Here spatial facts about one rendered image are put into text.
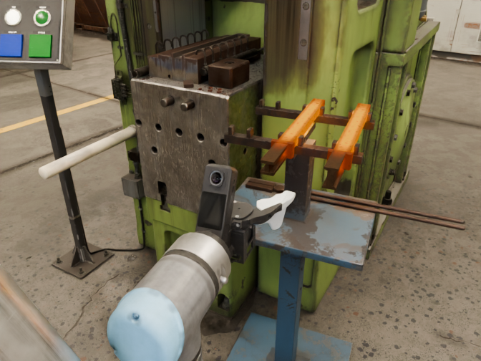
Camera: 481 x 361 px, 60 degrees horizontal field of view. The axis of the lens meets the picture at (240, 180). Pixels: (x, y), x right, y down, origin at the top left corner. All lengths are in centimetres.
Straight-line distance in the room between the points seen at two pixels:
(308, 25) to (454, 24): 515
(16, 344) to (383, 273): 179
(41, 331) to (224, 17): 157
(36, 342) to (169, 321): 14
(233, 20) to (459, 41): 485
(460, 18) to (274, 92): 511
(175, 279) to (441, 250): 190
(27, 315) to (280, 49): 110
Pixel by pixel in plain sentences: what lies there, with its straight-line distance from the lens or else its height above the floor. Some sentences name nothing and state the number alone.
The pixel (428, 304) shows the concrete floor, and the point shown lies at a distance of 197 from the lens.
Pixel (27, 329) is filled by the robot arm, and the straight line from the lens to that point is 42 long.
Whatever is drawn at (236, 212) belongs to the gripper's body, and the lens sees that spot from 65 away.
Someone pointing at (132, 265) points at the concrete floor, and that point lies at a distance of 206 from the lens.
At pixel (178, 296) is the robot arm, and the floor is 94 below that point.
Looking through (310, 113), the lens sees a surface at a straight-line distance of 107.
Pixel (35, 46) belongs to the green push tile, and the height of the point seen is 101.
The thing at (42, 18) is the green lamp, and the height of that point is 109.
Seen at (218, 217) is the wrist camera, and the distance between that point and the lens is 61.
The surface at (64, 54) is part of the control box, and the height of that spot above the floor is 98.
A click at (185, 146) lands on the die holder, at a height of 72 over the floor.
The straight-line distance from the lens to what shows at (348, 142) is 92.
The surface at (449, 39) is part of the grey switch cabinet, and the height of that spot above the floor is 25.
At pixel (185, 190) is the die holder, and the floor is 55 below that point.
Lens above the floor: 128
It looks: 29 degrees down
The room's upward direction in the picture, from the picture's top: straight up
